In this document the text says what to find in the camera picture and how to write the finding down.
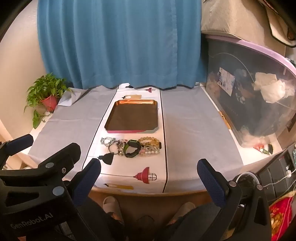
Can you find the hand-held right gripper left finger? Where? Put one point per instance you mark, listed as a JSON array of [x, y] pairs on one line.
[[87, 183]]

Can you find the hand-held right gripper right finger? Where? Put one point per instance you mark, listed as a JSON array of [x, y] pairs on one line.
[[211, 183]]

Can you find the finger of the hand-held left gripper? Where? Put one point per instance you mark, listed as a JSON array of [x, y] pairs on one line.
[[67, 153], [20, 141]]

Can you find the black green wristwatch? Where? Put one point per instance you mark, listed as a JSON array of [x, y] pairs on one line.
[[132, 144]]

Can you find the copper tray with pink edge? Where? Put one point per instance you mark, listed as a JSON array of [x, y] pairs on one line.
[[131, 115]]

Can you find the white slipper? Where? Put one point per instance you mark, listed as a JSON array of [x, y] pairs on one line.
[[111, 206], [185, 208]]

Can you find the person's left leg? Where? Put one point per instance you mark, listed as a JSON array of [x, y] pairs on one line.
[[99, 222]]

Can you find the person's leg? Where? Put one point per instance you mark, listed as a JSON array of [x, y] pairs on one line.
[[192, 224], [99, 222]]

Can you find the white printed table runner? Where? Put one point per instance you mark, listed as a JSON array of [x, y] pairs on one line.
[[129, 166]]

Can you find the person's right leg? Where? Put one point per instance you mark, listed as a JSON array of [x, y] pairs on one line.
[[192, 224]]

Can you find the grey tablecloth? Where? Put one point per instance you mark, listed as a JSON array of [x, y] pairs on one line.
[[196, 127]]

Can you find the green potted plant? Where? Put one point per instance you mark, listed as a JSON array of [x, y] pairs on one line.
[[44, 88]]

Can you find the red green small packet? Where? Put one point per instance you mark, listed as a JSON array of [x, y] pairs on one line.
[[262, 148]]

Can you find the black electronic device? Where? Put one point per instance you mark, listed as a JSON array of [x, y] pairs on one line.
[[277, 166]]

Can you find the red floral cloth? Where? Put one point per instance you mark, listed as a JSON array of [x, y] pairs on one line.
[[282, 213]]

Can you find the clear storage box purple lid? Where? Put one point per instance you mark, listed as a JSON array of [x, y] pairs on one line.
[[242, 104]]

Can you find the beige paper tag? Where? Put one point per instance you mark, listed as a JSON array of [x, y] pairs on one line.
[[131, 96]]

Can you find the white crumpled cloth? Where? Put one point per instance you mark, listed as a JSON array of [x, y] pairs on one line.
[[269, 87]]

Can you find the blue curtain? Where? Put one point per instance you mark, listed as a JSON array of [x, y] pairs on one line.
[[115, 46]]

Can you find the grey cushion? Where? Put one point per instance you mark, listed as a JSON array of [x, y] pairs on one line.
[[231, 18]]

